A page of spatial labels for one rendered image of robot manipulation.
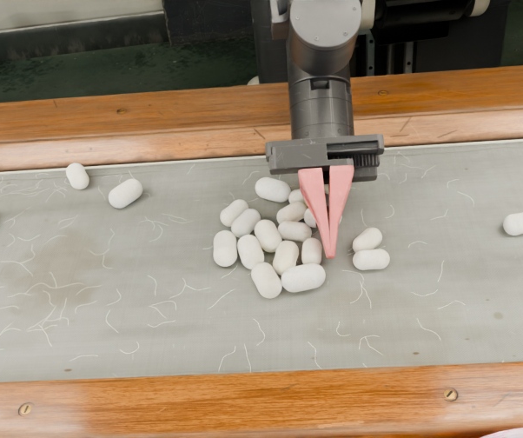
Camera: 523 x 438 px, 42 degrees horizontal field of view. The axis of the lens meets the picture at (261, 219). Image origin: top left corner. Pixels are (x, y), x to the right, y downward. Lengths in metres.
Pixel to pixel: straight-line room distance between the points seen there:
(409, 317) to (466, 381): 0.09
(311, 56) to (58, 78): 2.12
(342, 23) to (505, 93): 0.30
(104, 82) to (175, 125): 1.77
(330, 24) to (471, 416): 0.31
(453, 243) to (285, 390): 0.23
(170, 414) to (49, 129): 0.42
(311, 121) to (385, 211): 0.13
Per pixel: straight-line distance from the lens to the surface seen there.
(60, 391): 0.54
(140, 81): 2.50
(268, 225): 0.63
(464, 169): 0.73
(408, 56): 1.48
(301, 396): 0.50
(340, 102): 0.61
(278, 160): 0.58
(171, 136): 0.77
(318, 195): 0.58
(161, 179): 0.74
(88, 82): 2.57
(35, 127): 0.84
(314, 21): 0.56
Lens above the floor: 1.18
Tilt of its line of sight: 41 degrees down
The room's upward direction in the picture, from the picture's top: 7 degrees counter-clockwise
